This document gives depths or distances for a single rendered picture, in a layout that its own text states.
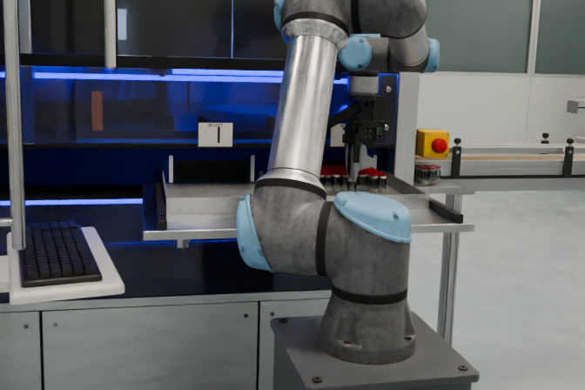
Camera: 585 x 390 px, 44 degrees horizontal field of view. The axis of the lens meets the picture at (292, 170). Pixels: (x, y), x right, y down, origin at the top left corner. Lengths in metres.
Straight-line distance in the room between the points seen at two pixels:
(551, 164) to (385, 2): 1.15
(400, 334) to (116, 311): 0.99
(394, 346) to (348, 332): 0.07
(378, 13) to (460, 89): 5.84
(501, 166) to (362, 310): 1.18
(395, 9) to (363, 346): 0.55
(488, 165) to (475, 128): 5.00
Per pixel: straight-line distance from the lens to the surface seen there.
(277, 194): 1.09
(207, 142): 1.81
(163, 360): 1.97
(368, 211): 1.04
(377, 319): 1.08
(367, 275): 1.06
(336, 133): 1.87
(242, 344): 1.97
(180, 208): 1.57
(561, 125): 7.60
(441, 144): 1.93
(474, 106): 7.13
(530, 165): 2.22
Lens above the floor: 1.24
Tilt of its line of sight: 10 degrees down
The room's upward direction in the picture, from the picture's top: 2 degrees clockwise
